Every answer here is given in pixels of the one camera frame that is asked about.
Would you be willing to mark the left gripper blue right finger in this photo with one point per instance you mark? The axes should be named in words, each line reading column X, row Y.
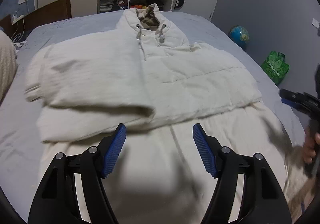
column 262, row 199

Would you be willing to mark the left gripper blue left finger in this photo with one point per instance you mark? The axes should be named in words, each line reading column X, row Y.
column 55, row 200

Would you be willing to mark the cream white hooded coat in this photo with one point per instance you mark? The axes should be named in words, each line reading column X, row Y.
column 147, row 75

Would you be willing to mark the person's right hand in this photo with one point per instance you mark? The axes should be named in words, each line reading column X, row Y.
column 309, row 147

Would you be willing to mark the light blue bed sheet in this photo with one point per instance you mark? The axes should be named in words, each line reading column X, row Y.
column 22, row 123

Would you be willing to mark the green shopping bag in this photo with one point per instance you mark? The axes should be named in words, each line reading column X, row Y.
column 275, row 66

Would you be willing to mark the blue globe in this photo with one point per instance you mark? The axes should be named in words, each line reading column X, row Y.
column 239, row 35

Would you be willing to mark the cream knitted blanket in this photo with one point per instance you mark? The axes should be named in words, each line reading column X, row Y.
column 8, row 64

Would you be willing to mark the brown wooden headboard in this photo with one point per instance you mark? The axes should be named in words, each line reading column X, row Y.
column 53, row 12

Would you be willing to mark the orange yellow toy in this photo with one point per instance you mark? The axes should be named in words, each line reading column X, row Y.
column 138, row 6

